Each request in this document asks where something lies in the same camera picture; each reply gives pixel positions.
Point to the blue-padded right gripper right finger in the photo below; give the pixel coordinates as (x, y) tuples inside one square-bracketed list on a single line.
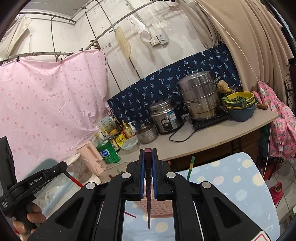
[(154, 173)]

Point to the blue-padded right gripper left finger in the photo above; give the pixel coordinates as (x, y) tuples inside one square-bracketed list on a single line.
[(141, 177)]

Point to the dark maroon wavy chopstick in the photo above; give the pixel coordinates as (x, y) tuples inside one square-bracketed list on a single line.
[(148, 181)]

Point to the grey kitchen countertop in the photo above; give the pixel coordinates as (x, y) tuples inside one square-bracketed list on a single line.
[(212, 143)]

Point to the person's left hand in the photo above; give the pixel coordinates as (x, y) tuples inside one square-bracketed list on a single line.
[(36, 216)]

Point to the small steel pot with lid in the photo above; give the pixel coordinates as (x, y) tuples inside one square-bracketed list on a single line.
[(147, 133)]

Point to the clear food container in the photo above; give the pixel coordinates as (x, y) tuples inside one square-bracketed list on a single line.
[(130, 145)]

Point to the white pump bottle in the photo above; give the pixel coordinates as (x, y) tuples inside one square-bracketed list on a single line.
[(131, 124)]

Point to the yellow seasoning packet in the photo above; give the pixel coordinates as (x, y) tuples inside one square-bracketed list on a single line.
[(120, 139)]

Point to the white dish rack bin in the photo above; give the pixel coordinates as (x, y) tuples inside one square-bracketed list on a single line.
[(55, 194)]

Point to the green canister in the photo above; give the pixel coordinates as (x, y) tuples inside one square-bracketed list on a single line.
[(108, 152)]

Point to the dark soy sauce bottle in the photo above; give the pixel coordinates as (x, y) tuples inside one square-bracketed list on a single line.
[(114, 143)]

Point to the oil bottle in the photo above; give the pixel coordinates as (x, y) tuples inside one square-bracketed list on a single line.
[(127, 130)]

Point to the steel rice cooker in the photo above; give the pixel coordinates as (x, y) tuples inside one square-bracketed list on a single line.
[(166, 115)]

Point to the blue-grey dish rack lid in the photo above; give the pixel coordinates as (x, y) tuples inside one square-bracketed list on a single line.
[(45, 172)]

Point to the pink electric kettle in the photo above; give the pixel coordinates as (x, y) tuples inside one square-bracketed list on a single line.
[(92, 158)]

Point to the navy floral backsplash cloth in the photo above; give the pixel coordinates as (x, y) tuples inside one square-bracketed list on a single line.
[(132, 104)]

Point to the black induction cooktop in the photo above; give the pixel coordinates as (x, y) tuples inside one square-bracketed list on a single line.
[(220, 117)]

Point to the white carton box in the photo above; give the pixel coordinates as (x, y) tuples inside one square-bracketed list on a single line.
[(106, 125)]

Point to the white blender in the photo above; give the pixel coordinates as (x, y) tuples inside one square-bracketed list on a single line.
[(80, 171)]

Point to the large steel steamer pot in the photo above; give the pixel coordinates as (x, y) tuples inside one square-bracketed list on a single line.
[(200, 94)]

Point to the blue polka dot tablecloth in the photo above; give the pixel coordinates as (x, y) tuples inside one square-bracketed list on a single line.
[(237, 178)]

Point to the loofah sponge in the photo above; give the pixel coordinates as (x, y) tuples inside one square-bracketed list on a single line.
[(223, 87)]

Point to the blue plastic basin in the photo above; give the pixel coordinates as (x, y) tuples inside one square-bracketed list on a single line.
[(241, 115)]

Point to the pink dotted curtain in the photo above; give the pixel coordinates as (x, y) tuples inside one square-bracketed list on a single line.
[(49, 110)]

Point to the yellow colander with greens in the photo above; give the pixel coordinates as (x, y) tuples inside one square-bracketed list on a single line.
[(238, 100)]

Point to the hanging bamboo paddle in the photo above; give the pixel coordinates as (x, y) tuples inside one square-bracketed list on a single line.
[(123, 42)]

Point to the hanging plastic bag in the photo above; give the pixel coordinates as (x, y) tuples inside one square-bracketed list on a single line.
[(141, 28)]

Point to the pink floral apron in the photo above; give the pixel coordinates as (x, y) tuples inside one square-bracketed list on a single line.
[(282, 137)]

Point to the red floor object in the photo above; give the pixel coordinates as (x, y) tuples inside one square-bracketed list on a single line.
[(276, 192)]

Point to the wall power socket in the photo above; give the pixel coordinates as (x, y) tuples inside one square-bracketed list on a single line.
[(159, 40)]

